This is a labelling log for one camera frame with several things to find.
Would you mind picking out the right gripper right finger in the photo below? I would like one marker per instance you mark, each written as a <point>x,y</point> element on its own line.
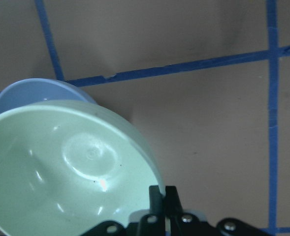
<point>183,223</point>

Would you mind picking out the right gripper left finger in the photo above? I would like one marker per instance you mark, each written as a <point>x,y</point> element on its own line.
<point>150,224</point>

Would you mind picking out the green bowl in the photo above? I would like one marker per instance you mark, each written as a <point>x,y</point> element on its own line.
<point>66,166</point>

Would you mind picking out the blue bowl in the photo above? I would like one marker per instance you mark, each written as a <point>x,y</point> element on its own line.
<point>28,91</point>

